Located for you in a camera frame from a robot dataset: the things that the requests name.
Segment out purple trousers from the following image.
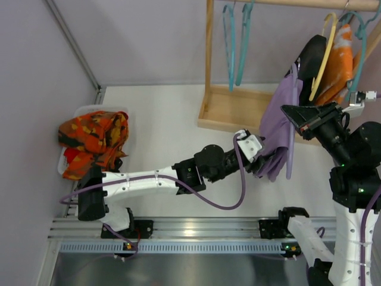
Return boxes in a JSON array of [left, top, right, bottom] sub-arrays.
[[257, 74, 303, 182]]

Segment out purple hanger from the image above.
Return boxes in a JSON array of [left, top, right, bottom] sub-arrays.
[[286, 60, 300, 180]]

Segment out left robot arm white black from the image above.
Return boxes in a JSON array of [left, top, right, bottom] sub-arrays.
[[77, 139, 264, 232]]

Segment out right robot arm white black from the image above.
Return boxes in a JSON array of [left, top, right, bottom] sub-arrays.
[[279, 102, 380, 285]]

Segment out cream yellow hanger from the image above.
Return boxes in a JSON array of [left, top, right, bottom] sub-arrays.
[[308, 13, 338, 102]]

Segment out black garment on hanger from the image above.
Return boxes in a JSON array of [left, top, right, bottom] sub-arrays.
[[295, 35, 326, 106]]

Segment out orange garment on hanger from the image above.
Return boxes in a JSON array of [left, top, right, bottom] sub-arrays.
[[315, 24, 354, 105]]

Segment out teal hanger right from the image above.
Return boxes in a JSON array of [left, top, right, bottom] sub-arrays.
[[339, 7, 380, 102]]

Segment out teal hanger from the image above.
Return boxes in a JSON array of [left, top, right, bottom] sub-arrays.
[[223, 4, 236, 92], [339, 7, 380, 102], [235, 1, 255, 86]]

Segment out teal hanger left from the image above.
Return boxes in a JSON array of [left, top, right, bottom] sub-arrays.
[[223, 4, 236, 92]]

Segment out wooden clothes rack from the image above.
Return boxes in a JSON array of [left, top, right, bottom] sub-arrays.
[[198, 1, 380, 133]]

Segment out orange camouflage garment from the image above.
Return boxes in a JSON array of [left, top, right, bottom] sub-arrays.
[[58, 109, 130, 181]]

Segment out white laundry basket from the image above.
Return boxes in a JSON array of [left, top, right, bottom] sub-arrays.
[[56, 104, 132, 176]]

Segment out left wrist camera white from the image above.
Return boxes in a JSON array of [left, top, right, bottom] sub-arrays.
[[235, 129, 264, 163]]

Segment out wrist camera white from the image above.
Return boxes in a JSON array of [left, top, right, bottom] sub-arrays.
[[235, 129, 264, 163], [343, 91, 380, 117]]

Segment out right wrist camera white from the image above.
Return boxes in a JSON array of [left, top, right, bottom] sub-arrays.
[[343, 91, 380, 117]]

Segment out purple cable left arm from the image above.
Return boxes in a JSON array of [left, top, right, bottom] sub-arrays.
[[59, 132, 248, 263]]

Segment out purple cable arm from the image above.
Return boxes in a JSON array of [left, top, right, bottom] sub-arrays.
[[315, 94, 381, 286], [59, 132, 248, 263]]

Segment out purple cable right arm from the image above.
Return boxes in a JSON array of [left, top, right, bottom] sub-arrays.
[[315, 94, 381, 286]]

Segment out aluminium mounting rail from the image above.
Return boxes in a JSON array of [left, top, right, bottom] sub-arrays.
[[49, 216, 339, 242]]

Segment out aluminium frame profile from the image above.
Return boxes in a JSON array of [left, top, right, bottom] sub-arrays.
[[43, 0, 101, 104]]

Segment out slotted cable duct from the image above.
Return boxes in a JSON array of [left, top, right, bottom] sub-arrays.
[[60, 241, 285, 254]]

